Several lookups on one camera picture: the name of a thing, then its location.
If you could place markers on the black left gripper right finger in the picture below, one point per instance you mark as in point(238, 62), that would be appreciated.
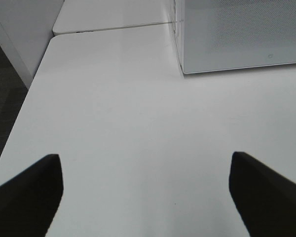
point(265, 199)

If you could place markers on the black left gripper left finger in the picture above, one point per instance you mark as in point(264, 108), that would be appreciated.
point(30, 200)

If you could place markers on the white microwave oven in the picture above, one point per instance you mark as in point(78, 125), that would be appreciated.
point(218, 35)

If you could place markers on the white adjacent table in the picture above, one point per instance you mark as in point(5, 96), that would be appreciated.
point(78, 16)

